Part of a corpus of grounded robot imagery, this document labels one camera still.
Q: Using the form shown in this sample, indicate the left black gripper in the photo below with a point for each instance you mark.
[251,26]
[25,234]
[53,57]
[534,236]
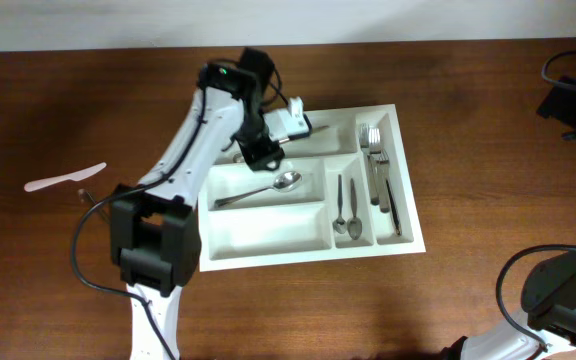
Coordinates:
[260,157]

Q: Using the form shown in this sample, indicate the steel tongs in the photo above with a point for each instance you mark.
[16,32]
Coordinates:
[238,157]

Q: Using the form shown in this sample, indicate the large steel spoon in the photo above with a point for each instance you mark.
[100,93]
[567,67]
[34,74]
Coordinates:
[283,183]

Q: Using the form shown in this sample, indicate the steel fork dark handle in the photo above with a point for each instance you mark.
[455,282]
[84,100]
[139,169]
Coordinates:
[385,182]

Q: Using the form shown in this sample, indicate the steel teaspoon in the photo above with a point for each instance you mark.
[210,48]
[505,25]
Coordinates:
[339,223]
[354,224]

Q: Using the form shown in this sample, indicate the white plastic knife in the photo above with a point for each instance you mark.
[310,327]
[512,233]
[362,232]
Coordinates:
[73,176]

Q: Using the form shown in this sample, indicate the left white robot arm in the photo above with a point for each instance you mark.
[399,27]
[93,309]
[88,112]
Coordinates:
[155,241]

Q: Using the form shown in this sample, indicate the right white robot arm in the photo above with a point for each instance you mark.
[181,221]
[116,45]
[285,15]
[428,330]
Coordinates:
[546,323]

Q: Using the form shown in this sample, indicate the white plastic cutlery tray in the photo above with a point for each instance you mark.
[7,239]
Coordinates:
[272,228]

